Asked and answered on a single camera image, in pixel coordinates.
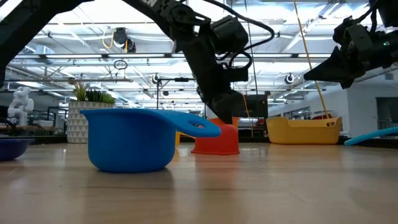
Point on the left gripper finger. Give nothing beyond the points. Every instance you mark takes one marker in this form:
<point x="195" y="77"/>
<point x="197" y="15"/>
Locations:
<point x="225" y="109"/>

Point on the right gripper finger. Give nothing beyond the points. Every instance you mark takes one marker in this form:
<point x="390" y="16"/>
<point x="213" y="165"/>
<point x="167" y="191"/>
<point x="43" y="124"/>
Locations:
<point x="332" y="68"/>

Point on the orange measuring cup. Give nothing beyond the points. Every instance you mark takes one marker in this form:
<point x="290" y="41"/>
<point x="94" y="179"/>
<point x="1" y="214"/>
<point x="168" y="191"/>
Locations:
<point x="234" y="121"/>

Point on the red measuring cup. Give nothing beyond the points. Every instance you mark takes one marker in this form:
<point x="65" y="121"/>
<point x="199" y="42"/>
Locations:
<point x="217" y="141"/>

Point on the light blue measuring cup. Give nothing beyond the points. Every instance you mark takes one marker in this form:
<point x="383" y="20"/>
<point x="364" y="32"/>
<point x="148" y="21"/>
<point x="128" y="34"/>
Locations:
<point x="373" y="134"/>

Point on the dark purple measuring cup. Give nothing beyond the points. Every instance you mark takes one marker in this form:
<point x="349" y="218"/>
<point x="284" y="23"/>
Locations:
<point x="12" y="149"/>

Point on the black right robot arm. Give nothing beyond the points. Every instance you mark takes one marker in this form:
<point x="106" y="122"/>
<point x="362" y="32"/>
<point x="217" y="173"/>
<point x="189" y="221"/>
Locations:
<point x="388" y="12"/>

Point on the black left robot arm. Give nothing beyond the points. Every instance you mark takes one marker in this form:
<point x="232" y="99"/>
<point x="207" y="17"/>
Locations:
<point x="18" y="37"/>

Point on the yellow plastic basket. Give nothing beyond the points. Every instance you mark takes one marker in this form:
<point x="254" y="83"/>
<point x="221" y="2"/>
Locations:
<point x="298" y="133"/>

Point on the green succulent plant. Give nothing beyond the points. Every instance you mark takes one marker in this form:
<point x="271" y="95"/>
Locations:
<point x="93" y="95"/>

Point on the white triangle-patterned plant pot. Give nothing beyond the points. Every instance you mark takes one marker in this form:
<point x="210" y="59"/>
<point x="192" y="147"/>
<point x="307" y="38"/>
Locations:
<point x="74" y="124"/>

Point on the white robot figure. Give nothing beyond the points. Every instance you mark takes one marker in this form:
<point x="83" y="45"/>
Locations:
<point x="20" y="105"/>

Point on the black metal frame stand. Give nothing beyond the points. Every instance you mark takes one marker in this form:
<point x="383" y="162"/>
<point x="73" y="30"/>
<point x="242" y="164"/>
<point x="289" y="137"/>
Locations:
<point x="182" y="79"/>

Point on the black wall monitor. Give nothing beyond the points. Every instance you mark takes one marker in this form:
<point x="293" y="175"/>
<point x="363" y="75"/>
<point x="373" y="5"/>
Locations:
<point x="256" y="107"/>

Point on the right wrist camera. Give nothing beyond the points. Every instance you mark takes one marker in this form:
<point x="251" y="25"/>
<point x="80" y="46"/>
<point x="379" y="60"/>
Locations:
<point x="357" y="39"/>

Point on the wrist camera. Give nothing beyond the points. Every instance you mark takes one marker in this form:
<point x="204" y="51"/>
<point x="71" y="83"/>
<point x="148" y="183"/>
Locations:
<point x="357" y="39"/>
<point x="228" y="34"/>

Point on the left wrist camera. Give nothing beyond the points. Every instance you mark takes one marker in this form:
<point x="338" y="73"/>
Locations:
<point x="228" y="34"/>

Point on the black aluminium table frame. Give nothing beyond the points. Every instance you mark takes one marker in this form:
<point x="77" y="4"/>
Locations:
<point x="49" y="139"/>

